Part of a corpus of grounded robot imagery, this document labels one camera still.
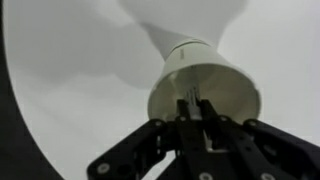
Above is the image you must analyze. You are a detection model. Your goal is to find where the white mug cup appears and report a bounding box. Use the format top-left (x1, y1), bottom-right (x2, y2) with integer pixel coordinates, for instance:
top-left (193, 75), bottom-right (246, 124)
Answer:
top-left (148, 39), bottom-right (261, 124)

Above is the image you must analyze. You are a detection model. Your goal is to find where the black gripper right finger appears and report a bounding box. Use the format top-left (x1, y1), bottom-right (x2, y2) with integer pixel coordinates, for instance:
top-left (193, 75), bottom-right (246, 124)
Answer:
top-left (200, 100), bottom-right (320, 180)

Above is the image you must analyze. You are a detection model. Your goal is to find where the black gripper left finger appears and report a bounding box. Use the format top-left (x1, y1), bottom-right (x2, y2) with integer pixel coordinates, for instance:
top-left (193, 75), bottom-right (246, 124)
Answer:
top-left (87, 100), bottom-right (214, 180)

